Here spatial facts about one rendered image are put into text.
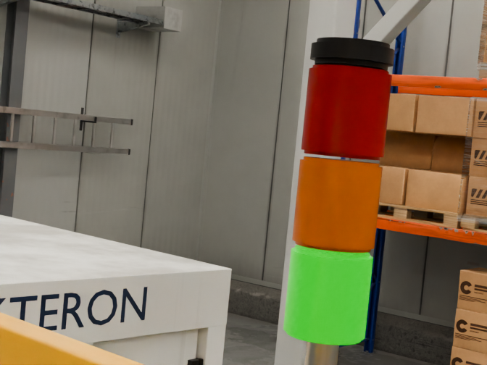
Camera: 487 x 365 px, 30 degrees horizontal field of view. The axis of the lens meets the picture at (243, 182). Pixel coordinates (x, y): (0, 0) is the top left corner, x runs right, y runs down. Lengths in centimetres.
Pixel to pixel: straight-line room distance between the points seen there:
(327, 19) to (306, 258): 261
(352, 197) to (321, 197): 2
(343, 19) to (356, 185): 263
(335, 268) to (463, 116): 819
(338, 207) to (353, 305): 6
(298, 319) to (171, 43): 1096
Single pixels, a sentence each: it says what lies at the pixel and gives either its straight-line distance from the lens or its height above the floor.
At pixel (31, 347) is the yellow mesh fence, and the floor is 209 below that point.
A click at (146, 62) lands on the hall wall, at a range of 1115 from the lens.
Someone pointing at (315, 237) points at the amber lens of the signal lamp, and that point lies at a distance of 53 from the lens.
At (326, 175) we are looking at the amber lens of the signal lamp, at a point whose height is 226.
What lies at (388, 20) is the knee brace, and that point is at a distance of 302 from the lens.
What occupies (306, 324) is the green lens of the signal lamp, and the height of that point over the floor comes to 217.
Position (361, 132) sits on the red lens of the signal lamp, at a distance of 53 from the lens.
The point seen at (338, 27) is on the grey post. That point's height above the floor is 267.
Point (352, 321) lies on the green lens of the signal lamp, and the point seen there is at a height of 218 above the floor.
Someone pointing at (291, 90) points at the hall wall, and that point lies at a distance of 1132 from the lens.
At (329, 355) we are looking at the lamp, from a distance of 56.
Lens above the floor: 228
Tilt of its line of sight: 3 degrees down
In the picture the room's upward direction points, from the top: 5 degrees clockwise
